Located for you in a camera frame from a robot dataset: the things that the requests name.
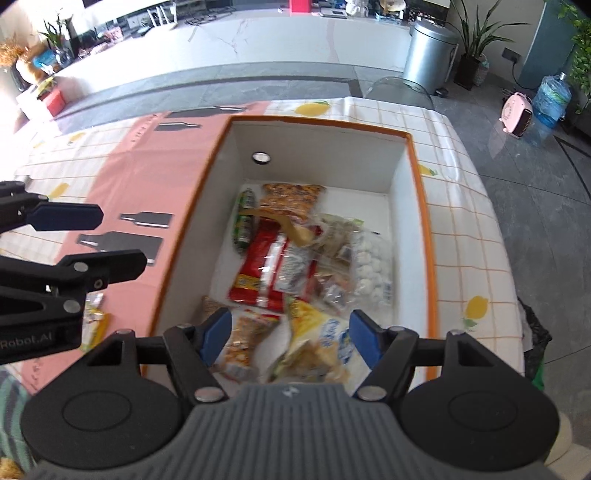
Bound green-label clear snack bag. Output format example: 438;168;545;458
311;213;363;265

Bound small green plant vase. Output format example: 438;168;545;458
39;14;74;70

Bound potted long-leaf plant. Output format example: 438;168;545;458
449;1;527;91

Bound blue water jug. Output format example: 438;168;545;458
526;72;572;147

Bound pink small heater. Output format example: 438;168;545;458
500;92;533;138

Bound clear tray white balls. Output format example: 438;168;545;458
349;230;393;305

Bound yellow wafer snack packet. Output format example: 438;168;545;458
79;292;110;352

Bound red snack packet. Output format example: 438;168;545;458
228;219;318;313

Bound green sausage stick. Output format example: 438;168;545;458
232;188;256;254

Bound red box on console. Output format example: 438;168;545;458
288;0;312;14

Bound brown plush toy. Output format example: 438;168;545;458
15;52;48;85

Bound cracker stick snack bag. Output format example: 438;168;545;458
217;309;280;383

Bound white wifi router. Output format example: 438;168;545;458
146;1;178;31

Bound red white storage box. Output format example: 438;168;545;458
27;87;66;120

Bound striped teal sleeve forearm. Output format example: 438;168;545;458
0;367;35;473

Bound pink bottle-print mat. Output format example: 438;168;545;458
1;102;266;393

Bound silver trash can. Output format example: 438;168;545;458
403;21;459;95

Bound lemon checkered tablecloth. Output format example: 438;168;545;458
0;96;525;398

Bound yellow chips bag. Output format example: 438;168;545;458
270;297;367;390

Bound brown round-label snack bag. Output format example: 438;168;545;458
243;183;325;247

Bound orange cardboard box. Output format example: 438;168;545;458
140;114;439;384

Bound dried orange flowers vase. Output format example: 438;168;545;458
0;38;29;92

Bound hanging green vine plant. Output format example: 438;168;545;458
558;1;590;98

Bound white tv console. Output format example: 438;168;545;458
56;10;411;102

